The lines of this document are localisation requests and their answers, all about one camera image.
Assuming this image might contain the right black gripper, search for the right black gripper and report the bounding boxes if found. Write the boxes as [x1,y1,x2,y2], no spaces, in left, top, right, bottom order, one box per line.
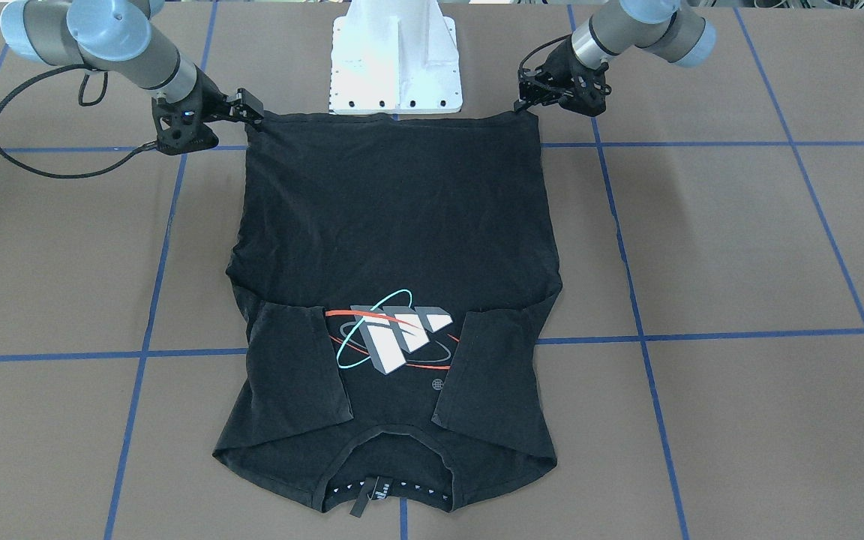
[151,68,264,156]

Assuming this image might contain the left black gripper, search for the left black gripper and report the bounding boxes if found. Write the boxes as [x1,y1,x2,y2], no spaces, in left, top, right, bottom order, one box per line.
[514,36,611,117]

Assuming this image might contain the black graphic t-shirt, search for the black graphic t-shirt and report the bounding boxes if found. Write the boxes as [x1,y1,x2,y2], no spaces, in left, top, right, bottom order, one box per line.
[213,112,562,514]

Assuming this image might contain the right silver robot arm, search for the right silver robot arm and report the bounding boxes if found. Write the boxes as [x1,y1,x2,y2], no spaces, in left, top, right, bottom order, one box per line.
[0,1,264,156]

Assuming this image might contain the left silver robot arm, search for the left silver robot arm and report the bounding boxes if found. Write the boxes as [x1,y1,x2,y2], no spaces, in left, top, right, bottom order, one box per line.
[513,1,717,119]

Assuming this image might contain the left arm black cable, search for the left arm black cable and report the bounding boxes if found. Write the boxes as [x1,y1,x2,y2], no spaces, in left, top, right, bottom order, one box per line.
[516,34,575,83]

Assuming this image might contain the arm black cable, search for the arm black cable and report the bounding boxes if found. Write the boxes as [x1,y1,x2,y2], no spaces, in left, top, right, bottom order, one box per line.
[516,34,575,83]
[0,64,164,180]

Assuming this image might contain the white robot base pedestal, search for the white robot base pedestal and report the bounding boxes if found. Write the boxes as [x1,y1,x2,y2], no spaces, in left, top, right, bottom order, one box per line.
[328,1,463,114]

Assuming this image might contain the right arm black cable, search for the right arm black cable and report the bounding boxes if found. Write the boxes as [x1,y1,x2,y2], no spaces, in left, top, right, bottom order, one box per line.
[0,64,164,180]

